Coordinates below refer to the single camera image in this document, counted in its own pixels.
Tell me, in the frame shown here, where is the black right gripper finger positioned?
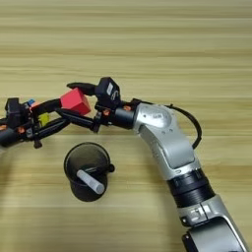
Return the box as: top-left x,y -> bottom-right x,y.
67,82 -> 97,96
55,107 -> 100,134

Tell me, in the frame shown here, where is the red cube block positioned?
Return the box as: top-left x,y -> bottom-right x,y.
59,88 -> 92,116

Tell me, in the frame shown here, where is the grey marker pen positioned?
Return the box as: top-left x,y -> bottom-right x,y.
76,169 -> 106,195

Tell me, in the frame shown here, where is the black mesh pen cup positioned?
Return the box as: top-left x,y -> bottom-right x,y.
63,141 -> 111,203

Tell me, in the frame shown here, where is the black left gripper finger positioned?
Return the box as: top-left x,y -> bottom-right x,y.
31,97 -> 63,116
33,117 -> 72,141

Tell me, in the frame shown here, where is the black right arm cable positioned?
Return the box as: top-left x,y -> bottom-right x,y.
163,103 -> 203,151

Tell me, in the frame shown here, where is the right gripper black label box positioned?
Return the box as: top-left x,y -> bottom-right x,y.
94,77 -> 122,110

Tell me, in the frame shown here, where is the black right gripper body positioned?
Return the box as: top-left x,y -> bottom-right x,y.
92,97 -> 143,134

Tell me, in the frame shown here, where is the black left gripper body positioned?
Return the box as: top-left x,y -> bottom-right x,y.
0,114 -> 43,150

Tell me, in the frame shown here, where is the black marker pen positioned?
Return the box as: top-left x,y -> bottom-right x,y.
85,162 -> 116,174

